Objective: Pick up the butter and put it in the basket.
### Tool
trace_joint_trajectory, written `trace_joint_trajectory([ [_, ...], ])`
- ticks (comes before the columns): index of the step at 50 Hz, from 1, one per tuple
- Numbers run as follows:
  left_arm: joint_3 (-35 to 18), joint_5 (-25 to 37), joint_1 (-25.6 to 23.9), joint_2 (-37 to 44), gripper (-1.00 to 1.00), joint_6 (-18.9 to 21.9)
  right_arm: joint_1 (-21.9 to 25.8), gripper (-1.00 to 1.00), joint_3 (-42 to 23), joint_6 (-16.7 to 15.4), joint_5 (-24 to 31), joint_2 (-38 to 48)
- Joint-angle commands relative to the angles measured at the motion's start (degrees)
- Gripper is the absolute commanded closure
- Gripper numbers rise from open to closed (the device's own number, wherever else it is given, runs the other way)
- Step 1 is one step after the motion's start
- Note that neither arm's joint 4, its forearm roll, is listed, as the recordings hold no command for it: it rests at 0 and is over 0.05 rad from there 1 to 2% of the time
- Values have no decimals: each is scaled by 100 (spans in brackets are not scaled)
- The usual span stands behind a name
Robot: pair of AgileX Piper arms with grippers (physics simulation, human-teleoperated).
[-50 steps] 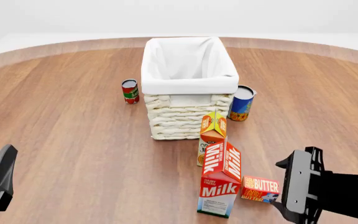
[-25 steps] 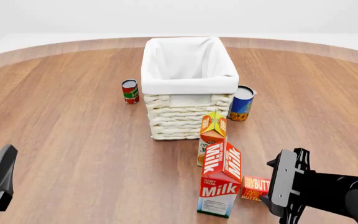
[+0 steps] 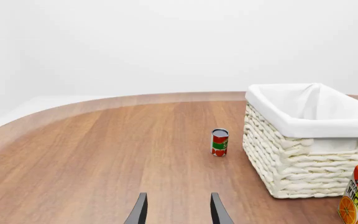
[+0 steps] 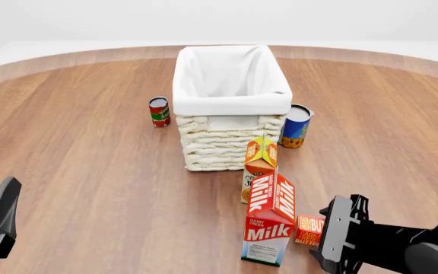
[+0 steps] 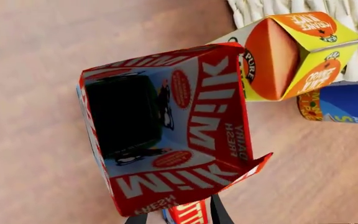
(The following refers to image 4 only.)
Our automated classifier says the red tomato sauce can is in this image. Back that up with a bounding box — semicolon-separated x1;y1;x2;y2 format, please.
148;96;172;128

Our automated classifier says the red butter box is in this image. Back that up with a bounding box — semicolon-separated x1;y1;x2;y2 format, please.
294;214;326;247

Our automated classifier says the white woven basket with liner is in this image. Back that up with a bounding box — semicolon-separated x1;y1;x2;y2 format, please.
172;44;294;172

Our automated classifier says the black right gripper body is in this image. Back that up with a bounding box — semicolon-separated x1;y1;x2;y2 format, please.
316;194;372;274

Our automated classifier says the orange juice carton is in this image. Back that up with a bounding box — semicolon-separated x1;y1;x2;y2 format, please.
240;135;279;205

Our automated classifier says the blue printed food can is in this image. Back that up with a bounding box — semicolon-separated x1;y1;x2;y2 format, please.
278;104;315;149

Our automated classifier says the red and white milk carton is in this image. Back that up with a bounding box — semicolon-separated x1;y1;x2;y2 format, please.
240;167;297;268

